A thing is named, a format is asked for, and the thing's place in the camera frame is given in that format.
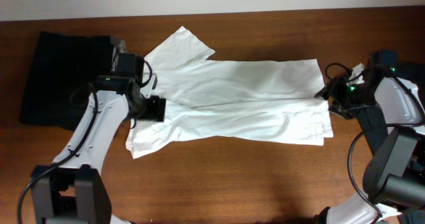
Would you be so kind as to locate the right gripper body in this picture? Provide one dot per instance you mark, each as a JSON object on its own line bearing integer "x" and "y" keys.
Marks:
{"x": 337, "y": 102}

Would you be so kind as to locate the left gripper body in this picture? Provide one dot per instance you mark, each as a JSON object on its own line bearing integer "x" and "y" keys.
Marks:
{"x": 158, "y": 108}

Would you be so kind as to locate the white t-shirt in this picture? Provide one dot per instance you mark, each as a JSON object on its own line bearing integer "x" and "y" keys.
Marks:
{"x": 267, "y": 101}

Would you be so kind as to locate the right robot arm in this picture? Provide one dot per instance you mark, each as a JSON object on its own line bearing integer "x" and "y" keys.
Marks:
{"x": 360, "y": 152}

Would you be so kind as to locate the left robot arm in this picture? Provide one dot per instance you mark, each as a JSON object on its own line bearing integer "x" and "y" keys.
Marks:
{"x": 71, "y": 190}

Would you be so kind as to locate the folded grey garment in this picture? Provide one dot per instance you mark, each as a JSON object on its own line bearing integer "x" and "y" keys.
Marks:
{"x": 119, "y": 47}

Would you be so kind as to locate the dark green garment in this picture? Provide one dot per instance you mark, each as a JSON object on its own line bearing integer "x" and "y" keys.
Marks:
{"x": 393, "y": 124}

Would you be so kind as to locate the folded black garment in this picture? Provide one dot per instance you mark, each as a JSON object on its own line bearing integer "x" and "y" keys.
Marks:
{"x": 56, "y": 90}

